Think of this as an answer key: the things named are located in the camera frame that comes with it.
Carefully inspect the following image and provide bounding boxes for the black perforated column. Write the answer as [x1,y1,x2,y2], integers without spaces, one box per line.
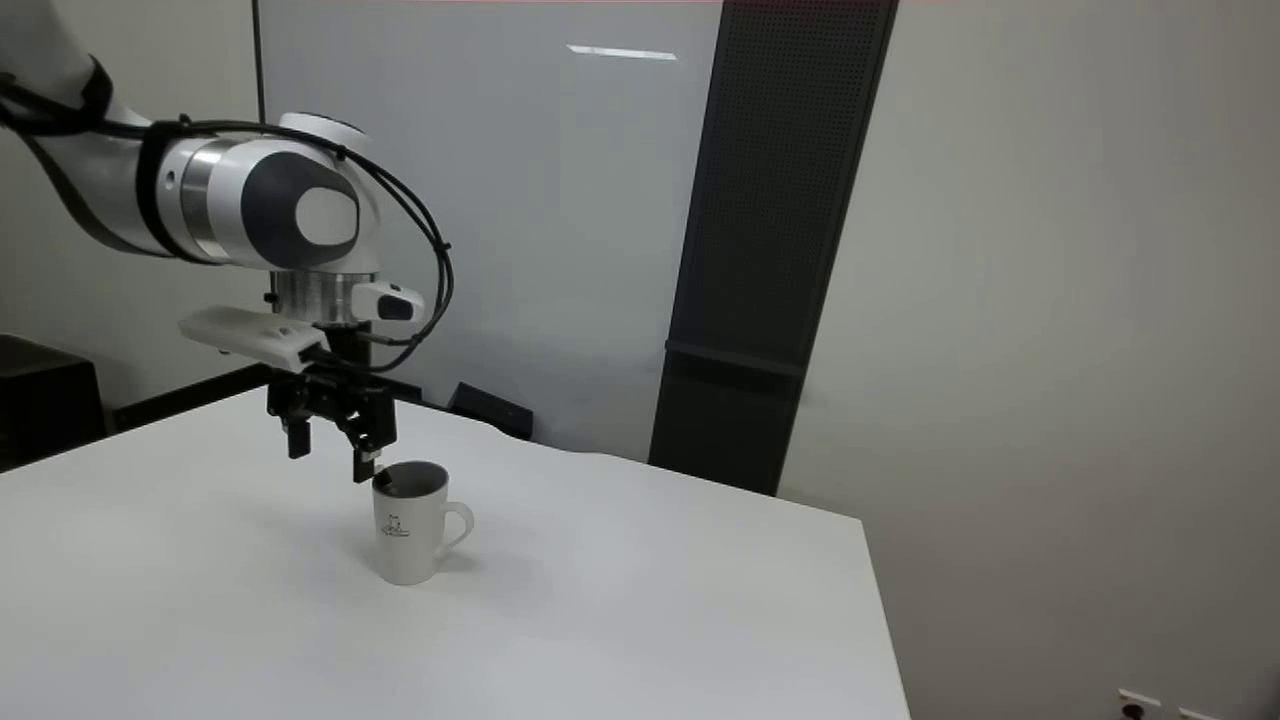
[647,0,900,498]

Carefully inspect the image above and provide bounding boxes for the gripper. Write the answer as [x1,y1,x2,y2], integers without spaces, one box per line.
[266,324,397,485]

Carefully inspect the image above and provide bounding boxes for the black angled plate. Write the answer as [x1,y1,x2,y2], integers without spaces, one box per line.
[446,382,535,442]

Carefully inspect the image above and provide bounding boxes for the black box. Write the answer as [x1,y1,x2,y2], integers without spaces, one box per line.
[0,334,108,473]

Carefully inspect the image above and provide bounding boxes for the grey partition panel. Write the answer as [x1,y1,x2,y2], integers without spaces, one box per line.
[256,0,723,463]

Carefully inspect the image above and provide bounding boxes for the white mug with print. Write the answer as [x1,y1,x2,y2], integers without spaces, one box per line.
[371,460,476,587]

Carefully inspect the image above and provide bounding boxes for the thin black pole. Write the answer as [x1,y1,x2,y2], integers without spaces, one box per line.
[251,0,268,127]

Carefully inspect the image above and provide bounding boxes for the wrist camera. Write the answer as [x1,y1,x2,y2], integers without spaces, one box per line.
[179,306,329,370]

